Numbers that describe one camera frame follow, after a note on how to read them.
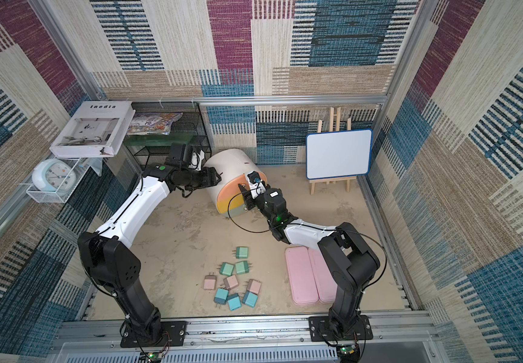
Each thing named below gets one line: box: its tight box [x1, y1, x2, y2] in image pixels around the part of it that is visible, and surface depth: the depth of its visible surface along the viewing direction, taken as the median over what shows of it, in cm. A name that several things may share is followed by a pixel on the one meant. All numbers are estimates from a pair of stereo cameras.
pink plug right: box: [246, 278, 263, 295], surface depth 83 cm
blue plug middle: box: [226, 293, 242, 311], surface depth 80 cm
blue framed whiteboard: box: [305, 128, 374, 180], surface depth 104 cm
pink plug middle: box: [222, 274, 239, 291], surface depth 84 cm
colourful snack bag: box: [126, 112, 183, 136], surface depth 85 cm
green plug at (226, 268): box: [216, 261, 236, 277], surface depth 87 cm
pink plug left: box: [203, 272, 217, 291], surface depth 84 cm
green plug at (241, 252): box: [231, 246, 249, 259], surface depth 91 cm
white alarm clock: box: [31, 158, 77, 195], surface depth 66 cm
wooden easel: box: [309, 106, 358, 196], surface depth 100 cm
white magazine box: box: [49, 100, 137, 159], surface depth 76 cm
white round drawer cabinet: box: [204, 148, 268, 218], surface depth 89 cm
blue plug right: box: [241, 290, 259, 308], surface depth 81 cm
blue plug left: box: [213, 287, 230, 309], surface depth 81 cm
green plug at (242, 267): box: [235, 260, 253, 275], surface depth 87 cm
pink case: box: [285, 245, 338, 305], surface depth 84 cm
